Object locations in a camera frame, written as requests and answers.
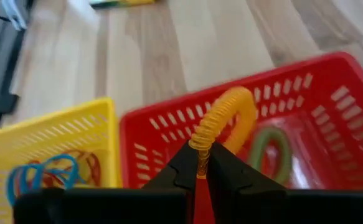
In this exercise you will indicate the blue rubber band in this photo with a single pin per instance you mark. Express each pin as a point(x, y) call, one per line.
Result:
point(38, 169)

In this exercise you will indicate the red rubber band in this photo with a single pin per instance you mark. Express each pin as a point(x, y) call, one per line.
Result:
point(95, 168)

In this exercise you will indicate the yellow plastic slotted basket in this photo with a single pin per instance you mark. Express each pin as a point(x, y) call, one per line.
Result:
point(59, 124)

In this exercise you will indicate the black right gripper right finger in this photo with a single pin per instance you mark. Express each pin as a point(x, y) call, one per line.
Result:
point(262, 205)

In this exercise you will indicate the yellow green crayon box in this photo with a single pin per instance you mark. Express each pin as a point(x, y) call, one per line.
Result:
point(122, 2)

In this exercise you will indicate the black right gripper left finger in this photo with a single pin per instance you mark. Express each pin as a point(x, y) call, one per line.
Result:
point(122, 205)

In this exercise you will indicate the red plastic slotted basket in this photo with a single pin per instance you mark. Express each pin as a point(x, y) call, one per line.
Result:
point(324, 71)

